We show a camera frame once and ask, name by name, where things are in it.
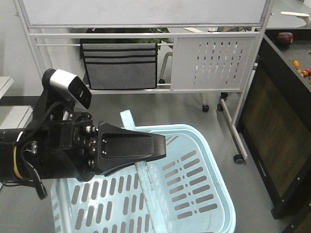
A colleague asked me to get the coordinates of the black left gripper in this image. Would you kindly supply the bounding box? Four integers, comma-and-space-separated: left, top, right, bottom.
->
22, 112, 166, 182

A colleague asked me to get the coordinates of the light blue plastic basket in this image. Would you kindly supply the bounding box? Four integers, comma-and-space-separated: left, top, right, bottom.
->
51, 110, 236, 233

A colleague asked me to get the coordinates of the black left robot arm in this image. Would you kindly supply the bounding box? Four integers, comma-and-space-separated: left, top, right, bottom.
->
0, 112, 166, 182

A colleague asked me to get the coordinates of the grey fabric organizer pouch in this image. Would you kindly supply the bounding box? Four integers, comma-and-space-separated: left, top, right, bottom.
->
80, 43, 158, 90

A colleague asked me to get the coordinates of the dark wooden display counter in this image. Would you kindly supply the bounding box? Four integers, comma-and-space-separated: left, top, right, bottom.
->
238, 29, 311, 233

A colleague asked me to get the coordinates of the purple eggplant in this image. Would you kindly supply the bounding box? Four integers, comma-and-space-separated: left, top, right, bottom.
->
276, 32, 294, 47

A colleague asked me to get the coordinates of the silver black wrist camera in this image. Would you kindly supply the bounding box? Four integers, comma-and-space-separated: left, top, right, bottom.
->
42, 68, 92, 109

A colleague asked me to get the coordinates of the whiteboard stand metal frame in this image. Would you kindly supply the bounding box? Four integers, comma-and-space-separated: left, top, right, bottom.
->
15, 0, 273, 162

